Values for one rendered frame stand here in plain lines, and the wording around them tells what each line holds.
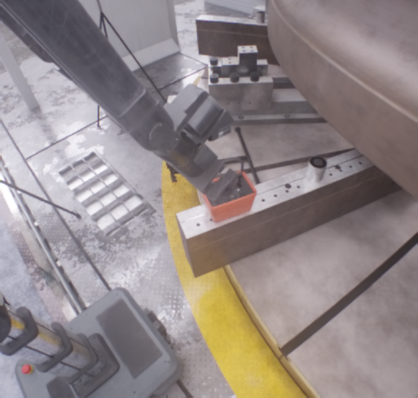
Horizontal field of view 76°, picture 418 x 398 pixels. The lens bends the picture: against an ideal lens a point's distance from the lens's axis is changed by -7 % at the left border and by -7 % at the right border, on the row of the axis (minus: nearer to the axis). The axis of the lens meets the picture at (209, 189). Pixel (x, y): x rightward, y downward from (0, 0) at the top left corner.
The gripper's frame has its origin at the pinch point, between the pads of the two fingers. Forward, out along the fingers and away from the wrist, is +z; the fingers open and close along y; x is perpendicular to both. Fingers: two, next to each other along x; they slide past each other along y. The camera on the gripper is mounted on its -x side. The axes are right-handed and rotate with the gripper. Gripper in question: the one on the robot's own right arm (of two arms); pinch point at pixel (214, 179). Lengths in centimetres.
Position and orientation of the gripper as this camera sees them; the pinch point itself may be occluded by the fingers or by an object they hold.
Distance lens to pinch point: 62.1
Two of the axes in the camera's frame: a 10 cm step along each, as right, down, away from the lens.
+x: -6.2, 7.9, 0.3
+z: 4.2, 3.0, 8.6
